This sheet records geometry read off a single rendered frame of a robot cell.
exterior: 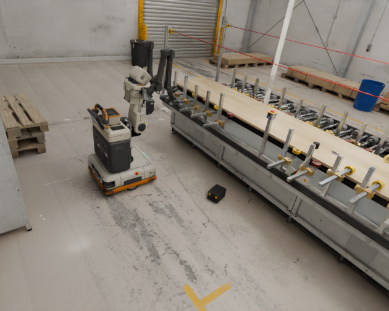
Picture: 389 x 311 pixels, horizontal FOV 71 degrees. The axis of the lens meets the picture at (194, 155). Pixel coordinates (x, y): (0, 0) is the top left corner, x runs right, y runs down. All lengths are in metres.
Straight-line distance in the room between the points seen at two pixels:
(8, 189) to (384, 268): 3.35
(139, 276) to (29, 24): 7.44
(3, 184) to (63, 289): 1.00
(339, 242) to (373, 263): 0.32
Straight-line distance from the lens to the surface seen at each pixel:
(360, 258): 3.18
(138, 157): 3.56
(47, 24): 8.96
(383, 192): 2.80
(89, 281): 2.66
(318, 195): 2.76
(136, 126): 3.25
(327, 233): 3.22
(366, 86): 8.23
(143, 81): 3.11
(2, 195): 2.88
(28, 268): 2.87
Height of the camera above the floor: 2.16
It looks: 31 degrees down
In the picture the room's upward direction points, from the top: 7 degrees clockwise
